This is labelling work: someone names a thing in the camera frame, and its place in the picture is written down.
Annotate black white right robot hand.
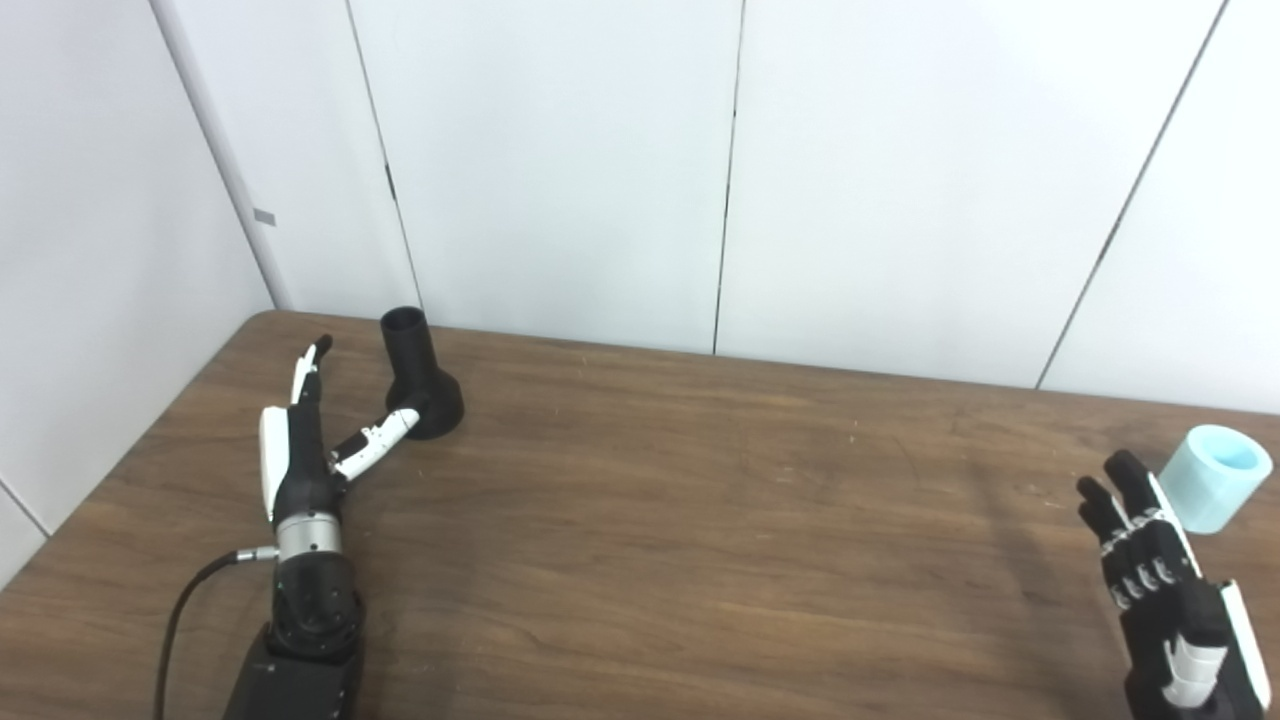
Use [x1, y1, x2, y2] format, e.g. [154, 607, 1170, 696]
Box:
[1076, 450, 1273, 720]

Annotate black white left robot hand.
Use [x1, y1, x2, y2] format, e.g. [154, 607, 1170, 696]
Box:
[259, 334, 433, 526]

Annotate light-blue hose piece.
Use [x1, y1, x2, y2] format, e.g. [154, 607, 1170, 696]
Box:
[1158, 424, 1274, 535]

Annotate black flared nozzle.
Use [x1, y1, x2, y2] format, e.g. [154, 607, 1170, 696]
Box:
[380, 307, 466, 441]

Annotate white wall corner post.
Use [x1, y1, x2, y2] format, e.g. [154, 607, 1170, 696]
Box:
[148, 0, 296, 311]

